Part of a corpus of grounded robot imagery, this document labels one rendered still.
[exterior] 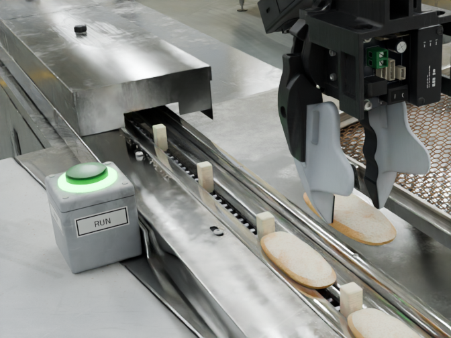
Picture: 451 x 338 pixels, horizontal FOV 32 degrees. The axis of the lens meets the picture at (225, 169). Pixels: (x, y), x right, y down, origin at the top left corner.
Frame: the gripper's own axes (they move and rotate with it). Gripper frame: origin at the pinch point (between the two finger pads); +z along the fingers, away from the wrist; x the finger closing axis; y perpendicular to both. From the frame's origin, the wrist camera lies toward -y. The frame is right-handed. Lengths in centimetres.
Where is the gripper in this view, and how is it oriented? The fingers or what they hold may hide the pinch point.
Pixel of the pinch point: (347, 194)
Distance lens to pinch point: 56.7
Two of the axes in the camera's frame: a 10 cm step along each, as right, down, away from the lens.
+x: 9.1, -2.3, 3.4
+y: 4.0, 3.4, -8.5
